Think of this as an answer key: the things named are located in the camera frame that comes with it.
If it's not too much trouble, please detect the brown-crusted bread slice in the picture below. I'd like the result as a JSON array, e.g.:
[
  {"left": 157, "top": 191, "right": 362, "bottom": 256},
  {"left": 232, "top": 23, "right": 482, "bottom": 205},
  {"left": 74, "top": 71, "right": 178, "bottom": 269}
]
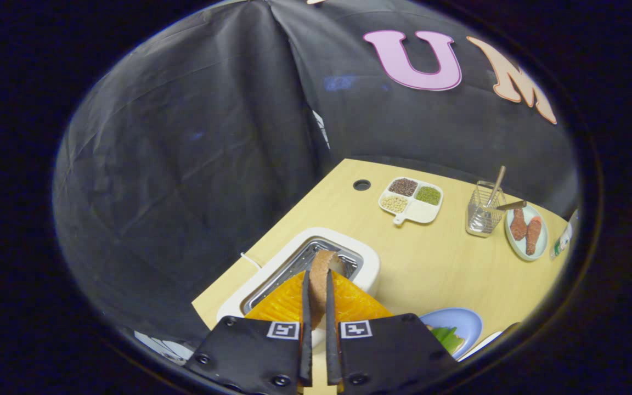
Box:
[{"left": 308, "top": 250, "right": 345, "bottom": 330}]

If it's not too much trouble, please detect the blue plate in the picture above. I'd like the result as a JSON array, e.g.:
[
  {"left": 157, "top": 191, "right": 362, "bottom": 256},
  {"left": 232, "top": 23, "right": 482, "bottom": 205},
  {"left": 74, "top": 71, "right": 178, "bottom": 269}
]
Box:
[{"left": 419, "top": 307, "right": 483, "bottom": 360}]

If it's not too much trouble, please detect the wire utensil holder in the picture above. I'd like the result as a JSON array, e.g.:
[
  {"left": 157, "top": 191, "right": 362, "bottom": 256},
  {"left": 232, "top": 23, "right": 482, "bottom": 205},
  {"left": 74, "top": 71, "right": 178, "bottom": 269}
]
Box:
[{"left": 465, "top": 180, "right": 507, "bottom": 238}]

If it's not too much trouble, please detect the black backdrop cloth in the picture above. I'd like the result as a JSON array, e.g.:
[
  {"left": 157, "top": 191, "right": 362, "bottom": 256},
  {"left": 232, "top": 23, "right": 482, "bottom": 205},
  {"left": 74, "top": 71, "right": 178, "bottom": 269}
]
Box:
[{"left": 53, "top": 0, "right": 580, "bottom": 352}]

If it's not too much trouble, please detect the white divided seasoning tray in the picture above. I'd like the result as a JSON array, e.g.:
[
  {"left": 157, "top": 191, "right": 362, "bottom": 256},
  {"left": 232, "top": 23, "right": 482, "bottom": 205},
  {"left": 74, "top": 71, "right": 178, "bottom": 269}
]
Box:
[{"left": 378, "top": 177, "right": 444, "bottom": 227}]

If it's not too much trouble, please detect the green lettuce leaf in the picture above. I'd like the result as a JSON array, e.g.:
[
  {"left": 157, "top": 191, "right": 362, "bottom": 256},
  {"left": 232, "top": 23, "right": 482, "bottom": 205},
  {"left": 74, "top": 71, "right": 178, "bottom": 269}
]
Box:
[{"left": 428, "top": 326, "right": 466, "bottom": 354}]

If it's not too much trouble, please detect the clear plastic water bottle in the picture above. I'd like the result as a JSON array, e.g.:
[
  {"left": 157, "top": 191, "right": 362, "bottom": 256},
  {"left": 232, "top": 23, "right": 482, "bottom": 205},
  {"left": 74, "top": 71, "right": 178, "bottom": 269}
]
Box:
[{"left": 549, "top": 208, "right": 580, "bottom": 260}]

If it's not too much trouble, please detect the brown meat patty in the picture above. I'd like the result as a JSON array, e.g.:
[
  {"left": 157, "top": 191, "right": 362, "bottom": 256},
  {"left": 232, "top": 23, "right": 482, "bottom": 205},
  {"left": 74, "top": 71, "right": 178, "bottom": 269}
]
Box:
[
  {"left": 526, "top": 216, "right": 543, "bottom": 256},
  {"left": 510, "top": 207, "right": 528, "bottom": 241}
]

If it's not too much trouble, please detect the light wooden spoon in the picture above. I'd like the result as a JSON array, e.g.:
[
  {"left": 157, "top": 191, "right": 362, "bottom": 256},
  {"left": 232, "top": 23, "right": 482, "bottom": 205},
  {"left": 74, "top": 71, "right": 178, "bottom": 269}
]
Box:
[{"left": 485, "top": 166, "right": 506, "bottom": 208}]

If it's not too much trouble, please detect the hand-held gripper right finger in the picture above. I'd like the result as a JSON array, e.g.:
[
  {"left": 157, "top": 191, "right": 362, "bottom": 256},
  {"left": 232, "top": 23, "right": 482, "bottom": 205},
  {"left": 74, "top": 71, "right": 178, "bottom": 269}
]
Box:
[{"left": 324, "top": 269, "right": 459, "bottom": 394}]

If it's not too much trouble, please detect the white plate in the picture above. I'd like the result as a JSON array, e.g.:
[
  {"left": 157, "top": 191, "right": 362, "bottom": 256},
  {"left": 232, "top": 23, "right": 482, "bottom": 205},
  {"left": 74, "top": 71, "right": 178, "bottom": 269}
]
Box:
[{"left": 459, "top": 331, "right": 506, "bottom": 362}]

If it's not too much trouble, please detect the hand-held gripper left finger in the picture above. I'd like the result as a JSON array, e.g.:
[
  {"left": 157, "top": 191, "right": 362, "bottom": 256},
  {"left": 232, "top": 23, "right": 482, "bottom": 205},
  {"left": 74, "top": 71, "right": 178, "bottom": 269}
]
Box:
[{"left": 184, "top": 269, "right": 313, "bottom": 394}]

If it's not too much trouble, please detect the white toaster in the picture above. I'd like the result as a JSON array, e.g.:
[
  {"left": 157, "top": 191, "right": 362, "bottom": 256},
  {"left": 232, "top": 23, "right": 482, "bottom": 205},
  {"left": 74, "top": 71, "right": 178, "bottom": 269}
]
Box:
[{"left": 216, "top": 227, "right": 381, "bottom": 352}]

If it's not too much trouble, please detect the pale green plate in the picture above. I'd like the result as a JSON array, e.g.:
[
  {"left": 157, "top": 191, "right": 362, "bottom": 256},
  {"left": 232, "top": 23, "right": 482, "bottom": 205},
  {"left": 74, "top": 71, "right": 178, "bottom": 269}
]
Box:
[{"left": 505, "top": 202, "right": 549, "bottom": 262}]

